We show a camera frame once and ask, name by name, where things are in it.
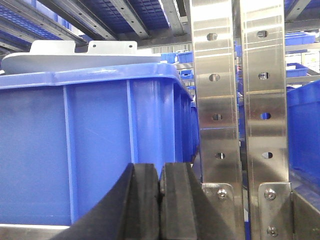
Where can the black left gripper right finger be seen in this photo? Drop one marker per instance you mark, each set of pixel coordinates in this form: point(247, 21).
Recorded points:
point(191, 210)

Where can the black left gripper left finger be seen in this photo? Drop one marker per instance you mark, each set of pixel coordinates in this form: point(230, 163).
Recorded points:
point(129, 211)

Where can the white curved PVC pipe clamp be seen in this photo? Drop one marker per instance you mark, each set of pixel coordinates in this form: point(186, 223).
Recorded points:
point(61, 55)

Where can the blue bin at right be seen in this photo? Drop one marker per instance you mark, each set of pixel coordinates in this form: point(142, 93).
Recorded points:
point(303, 115)

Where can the large blue crate on shelf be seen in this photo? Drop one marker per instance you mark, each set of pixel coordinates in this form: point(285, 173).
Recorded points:
point(67, 136)

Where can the steel upright post right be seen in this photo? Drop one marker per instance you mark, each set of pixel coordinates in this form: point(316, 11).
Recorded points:
point(265, 104)

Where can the steel upright post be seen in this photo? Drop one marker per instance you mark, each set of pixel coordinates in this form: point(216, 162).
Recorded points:
point(216, 100)
point(265, 104)

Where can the steel upright post left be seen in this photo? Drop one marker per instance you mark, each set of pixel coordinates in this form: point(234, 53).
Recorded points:
point(216, 100)

